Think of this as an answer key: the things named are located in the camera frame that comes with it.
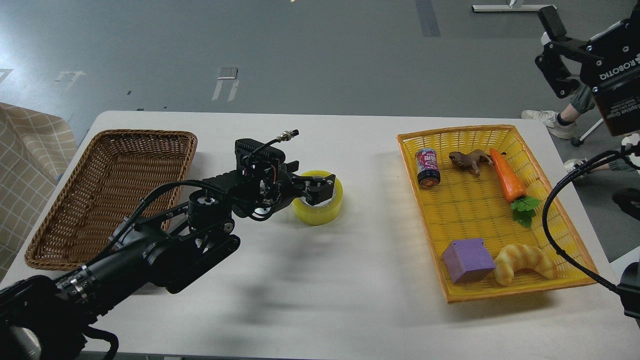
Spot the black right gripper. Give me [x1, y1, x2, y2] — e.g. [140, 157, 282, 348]
[534, 5, 640, 136]

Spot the yellow plastic basket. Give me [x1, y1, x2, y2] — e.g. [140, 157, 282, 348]
[397, 124, 594, 303]

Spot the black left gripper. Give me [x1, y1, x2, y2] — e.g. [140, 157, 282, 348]
[270, 173, 337, 215]

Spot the white sneaker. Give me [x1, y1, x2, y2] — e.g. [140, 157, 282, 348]
[563, 158, 587, 173]
[520, 110, 576, 141]

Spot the brown toy animal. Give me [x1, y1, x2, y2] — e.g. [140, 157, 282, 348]
[448, 149, 494, 177]

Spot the office chair leg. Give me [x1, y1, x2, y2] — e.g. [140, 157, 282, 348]
[570, 118, 604, 147]

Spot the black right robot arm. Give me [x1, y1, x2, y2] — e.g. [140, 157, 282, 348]
[534, 1, 639, 261]

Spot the toy croissant bread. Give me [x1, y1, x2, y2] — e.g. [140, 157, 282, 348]
[493, 243, 559, 287]

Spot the beige checkered cloth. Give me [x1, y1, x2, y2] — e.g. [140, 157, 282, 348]
[0, 103, 77, 278]

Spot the person in green trousers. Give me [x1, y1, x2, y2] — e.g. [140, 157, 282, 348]
[547, 85, 638, 173]

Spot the small soda can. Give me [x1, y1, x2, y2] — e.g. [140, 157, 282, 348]
[414, 148, 441, 189]

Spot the brown wicker basket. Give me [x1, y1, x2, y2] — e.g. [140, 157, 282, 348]
[24, 129, 198, 271]

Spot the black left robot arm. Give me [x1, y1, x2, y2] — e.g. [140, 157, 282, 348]
[1, 129, 341, 360]

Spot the orange toy carrot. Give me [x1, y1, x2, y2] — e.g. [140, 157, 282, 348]
[489, 148, 541, 228]

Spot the yellow tape roll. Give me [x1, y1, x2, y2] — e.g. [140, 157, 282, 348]
[292, 170, 343, 226]

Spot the purple cube block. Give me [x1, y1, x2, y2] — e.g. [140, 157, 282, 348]
[442, 237, 496, 284]

